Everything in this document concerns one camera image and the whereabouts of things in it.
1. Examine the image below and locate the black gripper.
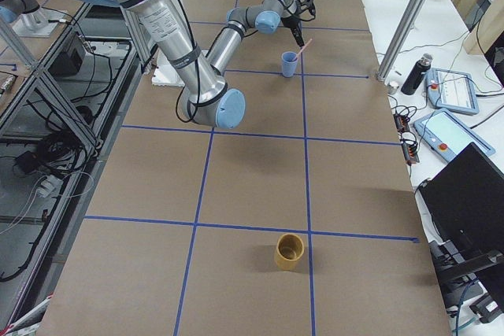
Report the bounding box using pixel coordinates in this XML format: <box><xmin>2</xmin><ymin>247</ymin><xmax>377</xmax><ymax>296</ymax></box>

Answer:
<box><xmin>281</xmin><ymin>0</ymin><xmax>316</xmax><ymax>46</ymax></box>

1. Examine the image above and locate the pink chopstick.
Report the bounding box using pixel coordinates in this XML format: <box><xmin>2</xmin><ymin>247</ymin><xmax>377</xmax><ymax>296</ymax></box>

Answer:
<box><xmin>293</xmin><ymin>38</ymin><xmax>313</xmax><ymax>61</ymax></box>

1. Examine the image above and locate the blue cup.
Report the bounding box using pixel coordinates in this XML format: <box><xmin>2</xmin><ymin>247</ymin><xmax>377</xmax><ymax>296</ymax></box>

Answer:
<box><xmin>281</xmin><ymin>51</ymin><xmax>298</xmax><ymax>78</ymax></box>

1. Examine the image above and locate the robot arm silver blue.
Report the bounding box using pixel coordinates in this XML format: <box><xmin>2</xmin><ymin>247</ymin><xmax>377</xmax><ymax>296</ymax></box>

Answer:
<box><xmin>80</xmin><ymin>0</ymin><xmax>316</xmax><ymax>129</ymax></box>

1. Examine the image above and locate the yellow cup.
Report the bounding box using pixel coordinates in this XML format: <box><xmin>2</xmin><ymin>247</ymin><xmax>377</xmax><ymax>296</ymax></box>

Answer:
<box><xmin>274</xmin><ymin>233</ymin><xmax>305</xmax><ymax>271</ymax></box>

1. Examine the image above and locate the small metal cylinder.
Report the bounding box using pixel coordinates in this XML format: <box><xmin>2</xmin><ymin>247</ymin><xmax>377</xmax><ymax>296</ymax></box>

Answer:
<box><xmin>387</xmin><ymin>81</ymin><xmax>399</xmax><ymax>95</ymax></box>

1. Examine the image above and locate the black water bottle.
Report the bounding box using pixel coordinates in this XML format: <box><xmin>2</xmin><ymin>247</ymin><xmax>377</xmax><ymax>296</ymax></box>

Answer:
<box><xmin>401</xmin><ymin>53</ymin><xmax>433</xmax><ymax>95</ymax></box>

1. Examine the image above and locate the far teach pendant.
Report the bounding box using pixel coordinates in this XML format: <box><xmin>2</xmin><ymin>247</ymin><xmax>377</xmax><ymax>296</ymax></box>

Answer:
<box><xmin>424</xmin><ymin>68</ymin><xmax>480</xmax><ymax>115</ymax></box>

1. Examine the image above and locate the teach pendant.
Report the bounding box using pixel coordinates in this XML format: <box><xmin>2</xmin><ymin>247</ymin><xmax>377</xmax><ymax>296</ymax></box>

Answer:
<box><xmin>413</xmin><ymin>109</ymin><xmax>495</xmax><ymax>162</ymax></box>
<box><xmin>424</xmin><ymin>68</ymin><xmax>480</xmax><ymax>115</ymax></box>

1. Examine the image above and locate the near teach pendant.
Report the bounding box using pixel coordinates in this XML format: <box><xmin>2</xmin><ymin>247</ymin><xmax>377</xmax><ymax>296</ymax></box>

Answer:
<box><xmin>413</xmin><ymin>109</ymin><xmax>495</xmax><ymax>162</ymax></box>

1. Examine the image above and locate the black laptop monitor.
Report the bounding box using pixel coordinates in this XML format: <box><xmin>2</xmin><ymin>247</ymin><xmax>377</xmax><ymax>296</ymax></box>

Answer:
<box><xmin>420</xmin><ymin>142</ymin><xmax>503</xmax><ymax>254</ymax></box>

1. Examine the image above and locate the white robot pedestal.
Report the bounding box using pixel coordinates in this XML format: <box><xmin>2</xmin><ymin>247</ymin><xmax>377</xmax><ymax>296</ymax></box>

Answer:
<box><xmin>152</xmin><ymin>50</ymin><xmax>184</xmax><ymax>87</ymax></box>

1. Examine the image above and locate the aluminium frame post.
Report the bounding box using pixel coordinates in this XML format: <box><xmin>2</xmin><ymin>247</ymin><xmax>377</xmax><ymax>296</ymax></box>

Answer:
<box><xmin>376</xmin><ymin>0</ymin><xmax>425</xmax><ymax>82</ymax></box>

